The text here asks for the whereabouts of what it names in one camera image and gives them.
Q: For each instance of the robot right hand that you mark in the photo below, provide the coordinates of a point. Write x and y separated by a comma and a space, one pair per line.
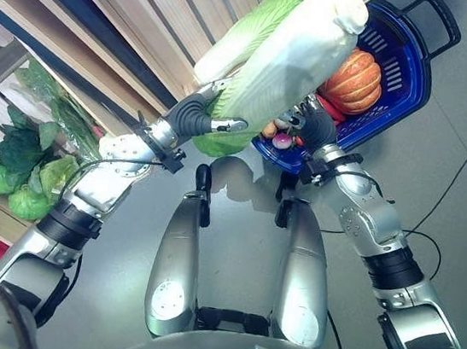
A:
319, 127

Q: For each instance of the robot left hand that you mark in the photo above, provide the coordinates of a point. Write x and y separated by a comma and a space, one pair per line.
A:
189, 117

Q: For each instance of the large pale napa cabbage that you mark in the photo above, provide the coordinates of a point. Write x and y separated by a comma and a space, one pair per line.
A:
290, 70

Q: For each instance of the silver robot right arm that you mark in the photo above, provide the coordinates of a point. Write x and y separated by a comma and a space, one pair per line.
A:
381, 232

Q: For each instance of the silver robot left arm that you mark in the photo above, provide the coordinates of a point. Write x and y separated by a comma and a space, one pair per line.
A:
85, 189

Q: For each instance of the blue plastic shopping basket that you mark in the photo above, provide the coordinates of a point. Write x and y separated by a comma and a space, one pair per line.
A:
404, 89

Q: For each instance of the purple onion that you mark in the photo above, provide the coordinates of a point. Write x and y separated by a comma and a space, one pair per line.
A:
282, 140

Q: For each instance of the small orange fruit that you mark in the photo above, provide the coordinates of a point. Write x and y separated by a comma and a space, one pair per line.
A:
268, 129

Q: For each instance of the orange pumpkin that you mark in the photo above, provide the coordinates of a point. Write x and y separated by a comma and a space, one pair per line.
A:
355, 83

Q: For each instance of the dark robot left foot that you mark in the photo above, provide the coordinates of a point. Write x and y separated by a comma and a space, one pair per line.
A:
204, 183

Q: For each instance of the dark robot foot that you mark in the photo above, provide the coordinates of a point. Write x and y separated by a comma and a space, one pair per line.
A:
285, 198
204, 183

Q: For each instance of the dark robot right foot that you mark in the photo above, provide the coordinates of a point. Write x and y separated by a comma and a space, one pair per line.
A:
285, 198

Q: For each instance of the green-leaved napa cabbage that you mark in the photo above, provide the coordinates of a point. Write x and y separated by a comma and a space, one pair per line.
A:
245, 38

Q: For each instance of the light green leafy vegetable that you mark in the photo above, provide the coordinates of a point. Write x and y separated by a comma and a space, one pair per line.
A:
65, 113

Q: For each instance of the wooden produce shelf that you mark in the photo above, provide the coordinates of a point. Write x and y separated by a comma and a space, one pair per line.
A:
107, 20

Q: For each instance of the silver robot right leg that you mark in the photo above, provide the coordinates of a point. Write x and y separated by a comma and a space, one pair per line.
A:
303, 278

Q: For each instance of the silver robot leg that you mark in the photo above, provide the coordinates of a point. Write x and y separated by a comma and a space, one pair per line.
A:
303, 278
173, 270

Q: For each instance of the silver robot left leg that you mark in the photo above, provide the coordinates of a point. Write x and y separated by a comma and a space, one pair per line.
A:
173, 270

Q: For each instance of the dark green leafy vegetable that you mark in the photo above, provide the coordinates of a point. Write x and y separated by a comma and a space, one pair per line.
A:
24, 142

